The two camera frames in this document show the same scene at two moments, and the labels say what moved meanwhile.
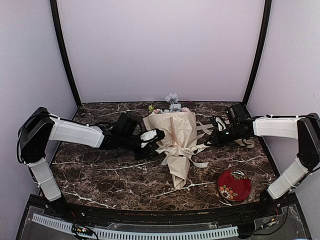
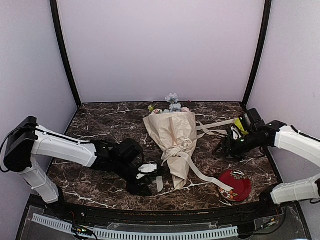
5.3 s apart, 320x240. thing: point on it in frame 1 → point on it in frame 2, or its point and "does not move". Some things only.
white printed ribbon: [189, 149] → [186, 145]
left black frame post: [57, 22] does not move
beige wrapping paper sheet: [180, 128] does not move
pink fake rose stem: [185, 109] does not move
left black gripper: [146, 153] → [136, 188]
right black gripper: [216, 137] → [231, 149]
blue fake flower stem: [174, 107] does not move
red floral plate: [234, 185] does not move
